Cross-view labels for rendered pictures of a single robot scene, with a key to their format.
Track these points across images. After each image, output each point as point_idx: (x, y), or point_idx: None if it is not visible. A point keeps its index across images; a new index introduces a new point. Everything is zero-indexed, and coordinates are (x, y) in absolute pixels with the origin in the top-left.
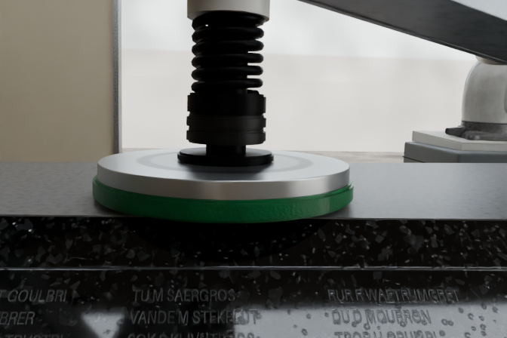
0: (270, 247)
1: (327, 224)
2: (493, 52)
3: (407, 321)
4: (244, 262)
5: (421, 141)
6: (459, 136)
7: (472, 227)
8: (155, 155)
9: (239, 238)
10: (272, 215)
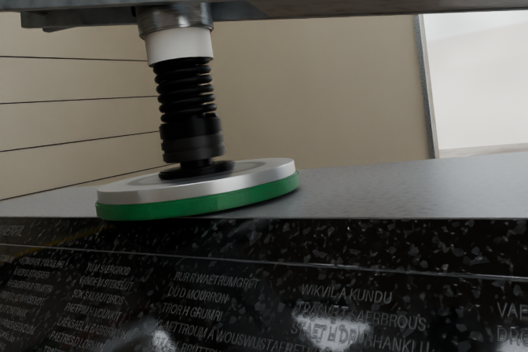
0: (163, 239)
1: (203, 222)
2: None
3: (210, 300)
4: (144, 249)
5: None
6: None
7: (307, 225)
8: None
9: (150, 232)
10: (145, 214)
